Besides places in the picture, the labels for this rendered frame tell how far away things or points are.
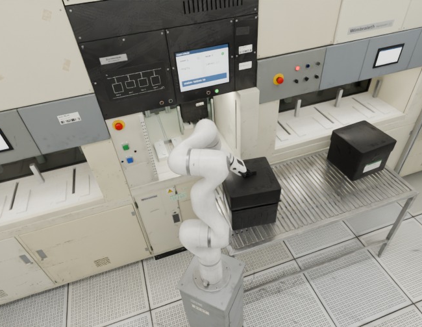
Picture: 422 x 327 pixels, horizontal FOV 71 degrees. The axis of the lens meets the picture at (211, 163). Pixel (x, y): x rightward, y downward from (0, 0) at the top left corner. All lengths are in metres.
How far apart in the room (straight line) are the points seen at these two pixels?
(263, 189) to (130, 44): 0.98
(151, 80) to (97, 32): 0.33
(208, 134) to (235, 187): 0.57
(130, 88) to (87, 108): 0.24
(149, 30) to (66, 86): 0.48
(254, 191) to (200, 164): 0.63
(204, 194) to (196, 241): 0.27
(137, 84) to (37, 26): 0.48
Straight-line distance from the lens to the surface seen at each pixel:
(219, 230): 1.25
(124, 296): 2.58
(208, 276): 1.54
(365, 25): 2.10
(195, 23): 1.57
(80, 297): 2.71
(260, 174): 1.70
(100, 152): 1.79
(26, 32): 1.54
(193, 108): 2.34
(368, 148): 2.10
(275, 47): 1.79
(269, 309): 2.41
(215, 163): 1.02
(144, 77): 1.59
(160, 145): 2.23
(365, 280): 2.68
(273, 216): 1.80
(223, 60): 1.67
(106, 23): 1.51
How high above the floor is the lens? 2.21
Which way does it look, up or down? 41 degrees down
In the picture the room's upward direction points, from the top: 5 degrees counter-clockwise
